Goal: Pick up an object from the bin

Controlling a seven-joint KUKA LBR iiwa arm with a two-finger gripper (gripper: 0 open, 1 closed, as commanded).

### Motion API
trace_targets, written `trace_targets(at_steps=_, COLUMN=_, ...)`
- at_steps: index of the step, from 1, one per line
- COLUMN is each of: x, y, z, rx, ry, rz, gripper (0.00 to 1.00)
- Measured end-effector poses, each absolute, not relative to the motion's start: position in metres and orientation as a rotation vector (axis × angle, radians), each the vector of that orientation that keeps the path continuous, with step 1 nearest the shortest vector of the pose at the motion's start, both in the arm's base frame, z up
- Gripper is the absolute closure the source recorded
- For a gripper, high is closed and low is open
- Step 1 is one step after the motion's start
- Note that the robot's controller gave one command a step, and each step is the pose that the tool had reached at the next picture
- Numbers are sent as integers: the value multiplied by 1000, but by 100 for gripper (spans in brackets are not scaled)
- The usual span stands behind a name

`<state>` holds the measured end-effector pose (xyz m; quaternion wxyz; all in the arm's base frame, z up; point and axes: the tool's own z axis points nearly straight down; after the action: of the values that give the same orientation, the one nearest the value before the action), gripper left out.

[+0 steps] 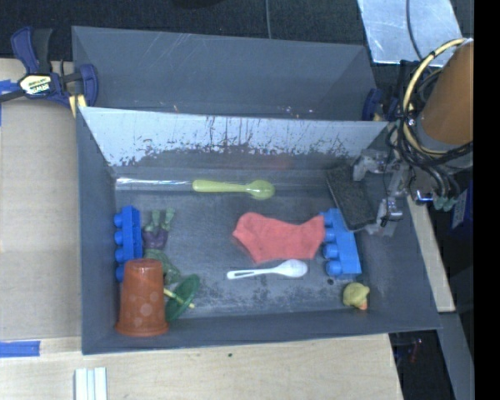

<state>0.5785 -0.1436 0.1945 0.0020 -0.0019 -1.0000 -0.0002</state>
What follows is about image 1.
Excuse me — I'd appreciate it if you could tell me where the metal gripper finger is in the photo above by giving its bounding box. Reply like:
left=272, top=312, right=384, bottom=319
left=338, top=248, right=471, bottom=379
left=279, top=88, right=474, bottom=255
left=365, top=197, right=404, bottom=238
left=352, top=148, right=385, bottom=182

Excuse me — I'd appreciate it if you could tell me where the dark green flat block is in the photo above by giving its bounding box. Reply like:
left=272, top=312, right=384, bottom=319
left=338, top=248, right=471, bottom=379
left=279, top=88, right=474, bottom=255
left=325, top=164, right=379, bottom=232

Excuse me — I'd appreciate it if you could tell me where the blue toy brick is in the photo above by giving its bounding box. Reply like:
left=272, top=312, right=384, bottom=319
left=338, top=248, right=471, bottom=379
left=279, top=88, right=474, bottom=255
left=112, top=204, right=144, bottom=283
left=318, top=207, right=363, bottom=278

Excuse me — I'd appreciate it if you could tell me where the yellow-green toy head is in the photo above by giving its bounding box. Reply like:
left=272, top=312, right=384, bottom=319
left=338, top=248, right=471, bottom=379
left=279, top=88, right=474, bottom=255
left=342, top=281, right=371, bottom=312

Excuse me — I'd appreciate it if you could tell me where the red cloth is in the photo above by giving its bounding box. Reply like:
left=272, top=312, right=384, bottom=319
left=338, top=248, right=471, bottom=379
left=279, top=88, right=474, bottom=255
left=232, top=211, right=328, bottom=265

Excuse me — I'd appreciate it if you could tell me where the white plastic spoon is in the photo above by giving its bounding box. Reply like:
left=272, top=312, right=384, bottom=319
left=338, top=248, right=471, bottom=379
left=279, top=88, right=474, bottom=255
left=226, top=258, right=309, bottom=282

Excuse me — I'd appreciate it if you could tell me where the yellow-green plastic spoon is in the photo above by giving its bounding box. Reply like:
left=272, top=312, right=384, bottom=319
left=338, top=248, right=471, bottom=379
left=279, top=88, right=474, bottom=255
left=191, top=178, right=277, bottom=201

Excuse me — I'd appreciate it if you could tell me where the grey metal bin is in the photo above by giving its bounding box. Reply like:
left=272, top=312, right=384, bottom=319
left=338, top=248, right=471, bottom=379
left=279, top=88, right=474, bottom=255
left=70, top=25, right=443, bottom=356

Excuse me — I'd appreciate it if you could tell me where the green toy figure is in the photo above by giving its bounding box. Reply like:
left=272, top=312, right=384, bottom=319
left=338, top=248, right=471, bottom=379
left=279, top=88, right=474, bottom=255
left=142, top=207, right=183, bottom=286

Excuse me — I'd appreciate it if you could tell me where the green disc with yellow stick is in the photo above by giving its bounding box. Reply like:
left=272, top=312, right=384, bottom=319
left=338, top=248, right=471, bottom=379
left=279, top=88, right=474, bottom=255
left=162, top=273, right=202, bottom=323

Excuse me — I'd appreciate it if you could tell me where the orange plastic cup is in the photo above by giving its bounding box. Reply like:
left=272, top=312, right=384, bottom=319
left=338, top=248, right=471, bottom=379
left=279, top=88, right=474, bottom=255
left=114, top=257, right=170, bottom=338

